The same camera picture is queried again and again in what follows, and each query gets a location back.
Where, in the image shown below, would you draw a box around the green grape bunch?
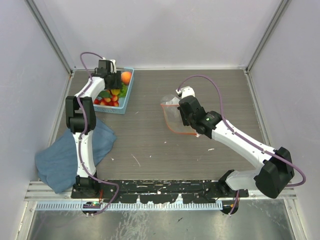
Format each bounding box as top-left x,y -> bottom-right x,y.
118,83 -> 128,98

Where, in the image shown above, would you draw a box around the yellow star fruit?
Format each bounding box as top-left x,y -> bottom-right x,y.
110,89 -> 121,96

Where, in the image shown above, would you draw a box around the blue cloth towel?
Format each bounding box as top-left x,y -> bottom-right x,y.
34,119 -> 117,194

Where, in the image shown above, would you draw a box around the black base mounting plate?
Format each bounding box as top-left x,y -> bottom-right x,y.
71,180 -> 237,204

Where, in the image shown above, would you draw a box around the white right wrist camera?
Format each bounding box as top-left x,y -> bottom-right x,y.
175,86 -> 195,99

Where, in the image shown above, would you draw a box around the green leaves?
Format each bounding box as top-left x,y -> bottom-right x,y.
98,90 -> 113,98

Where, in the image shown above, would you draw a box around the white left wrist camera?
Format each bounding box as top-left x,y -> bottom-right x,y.
100,58 -> 117,74

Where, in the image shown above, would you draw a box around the red strawberries pile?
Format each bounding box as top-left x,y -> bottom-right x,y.
93,95 -> 120,107

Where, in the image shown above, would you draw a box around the clear zip bag orange zipper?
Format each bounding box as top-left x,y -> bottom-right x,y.
160,94 -> 200,138

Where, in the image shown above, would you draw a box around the orange peach fruit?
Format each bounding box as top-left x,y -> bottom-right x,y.
121,71 -> 132,85

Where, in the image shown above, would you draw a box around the light blue plastic basket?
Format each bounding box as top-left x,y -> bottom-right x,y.
93,68 -> 135,115

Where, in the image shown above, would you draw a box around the slotted cable duct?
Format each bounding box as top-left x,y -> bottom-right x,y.
35,200 -> 223,211

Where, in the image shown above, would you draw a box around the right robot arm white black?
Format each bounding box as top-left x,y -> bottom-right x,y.
178,95 -> 295,199

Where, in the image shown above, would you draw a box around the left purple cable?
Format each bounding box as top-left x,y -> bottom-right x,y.
76,51 -> 120,216

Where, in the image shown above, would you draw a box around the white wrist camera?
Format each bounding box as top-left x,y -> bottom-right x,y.
100,58 -> 117,74
175,86 -> 195,99

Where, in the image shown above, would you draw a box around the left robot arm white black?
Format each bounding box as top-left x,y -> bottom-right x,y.
65,57 -> 121,199

